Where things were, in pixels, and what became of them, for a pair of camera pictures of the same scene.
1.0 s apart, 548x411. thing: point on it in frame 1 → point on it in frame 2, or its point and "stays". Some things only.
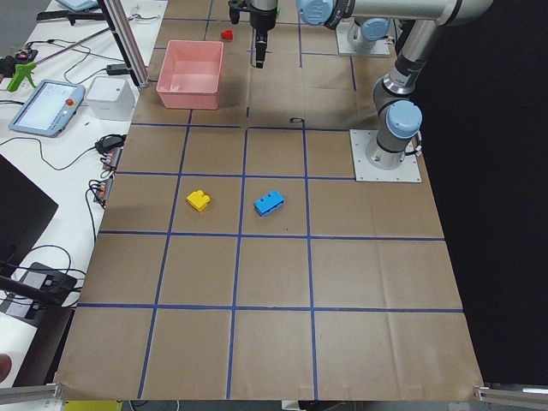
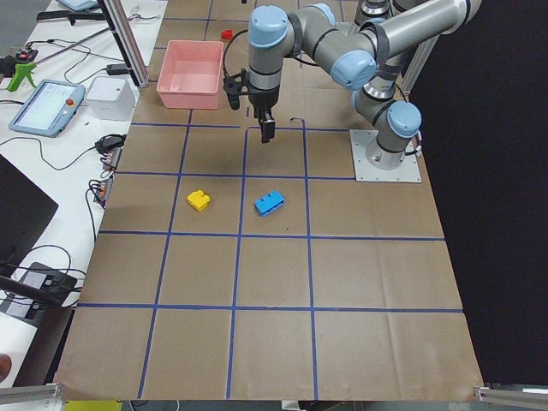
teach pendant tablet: [49, 108] stays
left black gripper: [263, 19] → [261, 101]
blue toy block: [269, 203] stays
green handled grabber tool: [21, 70] stays
